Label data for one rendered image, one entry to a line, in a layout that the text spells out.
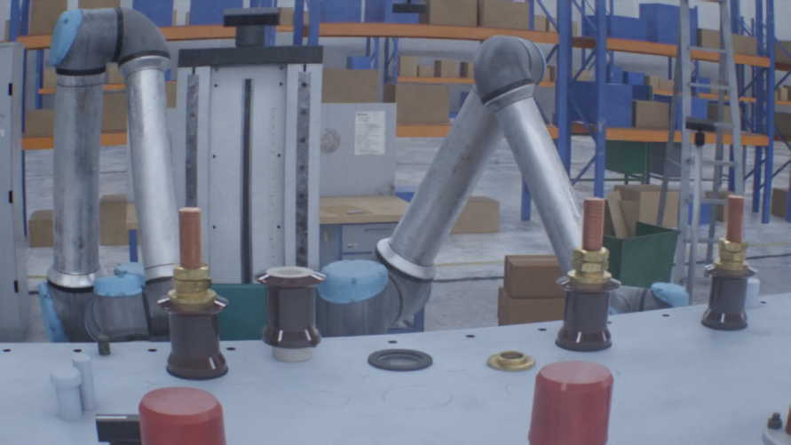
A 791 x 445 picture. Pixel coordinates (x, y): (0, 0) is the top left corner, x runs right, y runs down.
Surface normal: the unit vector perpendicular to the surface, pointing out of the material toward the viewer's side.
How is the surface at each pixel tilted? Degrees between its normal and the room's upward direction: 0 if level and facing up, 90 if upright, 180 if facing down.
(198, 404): 4
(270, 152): 90
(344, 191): 90
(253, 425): 0
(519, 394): 0
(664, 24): 90
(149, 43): 68
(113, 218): 90
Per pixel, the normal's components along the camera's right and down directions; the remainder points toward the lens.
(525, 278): 0.07, 0.17
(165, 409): 0.01, -0.97
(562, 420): -0.42, 0.12
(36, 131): 0.32, 0.17
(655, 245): 0.57, 0.22
